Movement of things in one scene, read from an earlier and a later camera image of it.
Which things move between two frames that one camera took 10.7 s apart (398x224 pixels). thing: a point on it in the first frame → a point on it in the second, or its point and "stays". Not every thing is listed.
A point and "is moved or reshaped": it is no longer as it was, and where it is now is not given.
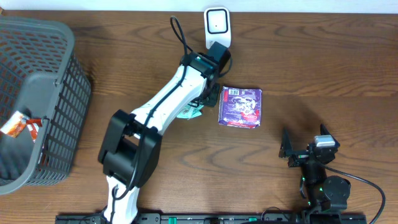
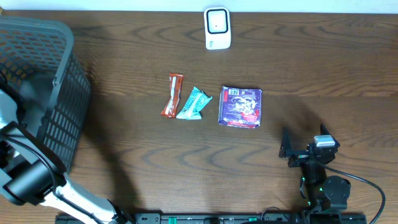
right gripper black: (299, 157) stays
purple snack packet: (240, 107) stays
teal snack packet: (190, 111) stays
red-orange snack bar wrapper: (33, 124) is moved or reshaped
